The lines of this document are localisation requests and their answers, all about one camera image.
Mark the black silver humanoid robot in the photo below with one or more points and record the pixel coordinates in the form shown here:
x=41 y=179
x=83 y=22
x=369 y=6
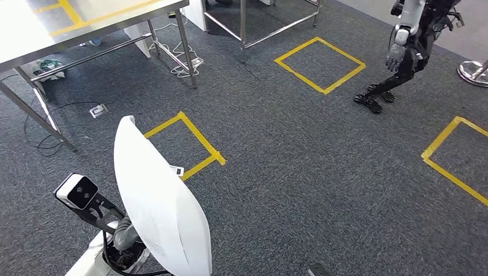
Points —
x=402 y=38

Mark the steel workbench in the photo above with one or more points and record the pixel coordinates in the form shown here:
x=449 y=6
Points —
x=23 y=34

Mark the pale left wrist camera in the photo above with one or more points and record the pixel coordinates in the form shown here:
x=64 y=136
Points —
x=78 y=192

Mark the white desk panel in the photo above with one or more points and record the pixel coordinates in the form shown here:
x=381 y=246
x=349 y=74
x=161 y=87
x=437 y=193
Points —
x=196 y=15
x=135 y=38

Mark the yellow floor tape square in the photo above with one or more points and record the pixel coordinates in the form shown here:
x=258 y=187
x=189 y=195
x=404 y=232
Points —
x=440 y=137

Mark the black robot body part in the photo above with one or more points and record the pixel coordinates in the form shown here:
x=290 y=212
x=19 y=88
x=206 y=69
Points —
x=317 y=271

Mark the white plastic car part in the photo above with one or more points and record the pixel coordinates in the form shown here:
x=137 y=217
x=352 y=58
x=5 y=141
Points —
x=160 y=213

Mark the white power strip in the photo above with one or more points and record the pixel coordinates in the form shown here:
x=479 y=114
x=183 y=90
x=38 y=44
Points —
x=196 y=61

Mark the steel table frame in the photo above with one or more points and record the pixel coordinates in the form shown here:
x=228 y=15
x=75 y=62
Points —
x=243 y=23

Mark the grey floor socket box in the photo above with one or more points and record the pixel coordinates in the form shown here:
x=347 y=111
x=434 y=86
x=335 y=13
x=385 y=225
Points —
x=98 y=111

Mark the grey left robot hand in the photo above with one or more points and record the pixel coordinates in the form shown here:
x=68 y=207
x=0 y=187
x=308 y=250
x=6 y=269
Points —
x=126 y=236

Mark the chrome stanchion post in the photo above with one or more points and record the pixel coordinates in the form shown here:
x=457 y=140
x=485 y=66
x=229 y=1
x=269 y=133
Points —
x=471 y=72

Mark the green white bag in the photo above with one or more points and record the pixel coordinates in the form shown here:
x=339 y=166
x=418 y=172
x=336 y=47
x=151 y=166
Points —
x=47 y=66

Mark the blue shoe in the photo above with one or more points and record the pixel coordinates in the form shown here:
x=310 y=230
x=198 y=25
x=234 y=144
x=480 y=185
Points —
x=95 y=41

